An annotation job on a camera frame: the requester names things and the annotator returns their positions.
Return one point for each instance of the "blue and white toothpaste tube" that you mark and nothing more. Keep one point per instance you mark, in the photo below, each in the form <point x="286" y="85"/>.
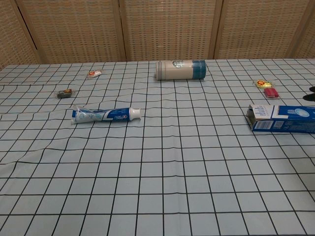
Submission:
<point x="108" y="115"/>

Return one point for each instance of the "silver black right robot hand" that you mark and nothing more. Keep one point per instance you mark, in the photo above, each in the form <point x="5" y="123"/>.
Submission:
<point x="310" y="97"/>

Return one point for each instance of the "white snack packet red print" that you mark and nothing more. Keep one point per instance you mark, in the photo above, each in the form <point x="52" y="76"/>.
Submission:
<point x="94" y="73"/>

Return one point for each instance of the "dark brown snack packet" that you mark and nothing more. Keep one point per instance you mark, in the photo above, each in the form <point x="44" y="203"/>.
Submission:
<point x="64" y="93"/>

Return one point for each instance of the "beige and blue tumbler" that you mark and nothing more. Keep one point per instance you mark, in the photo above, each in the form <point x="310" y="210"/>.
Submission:
<point x="177" y="70"/>

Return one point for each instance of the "light blue checkered tablecloth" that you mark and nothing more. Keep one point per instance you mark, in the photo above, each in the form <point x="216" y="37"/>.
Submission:
<point x="157" y="172"/>

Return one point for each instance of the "woven bamboo folding screen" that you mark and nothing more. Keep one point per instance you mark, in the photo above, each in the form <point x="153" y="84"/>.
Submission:
<point x="167" y="29"/>

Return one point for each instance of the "blue toothpaste carton box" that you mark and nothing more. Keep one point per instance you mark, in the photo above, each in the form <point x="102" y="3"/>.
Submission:
<point x="278" y="120"/>

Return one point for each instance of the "yellow snack packet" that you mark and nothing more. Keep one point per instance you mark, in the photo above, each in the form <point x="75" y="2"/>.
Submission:
<point x="262" y="83"/>

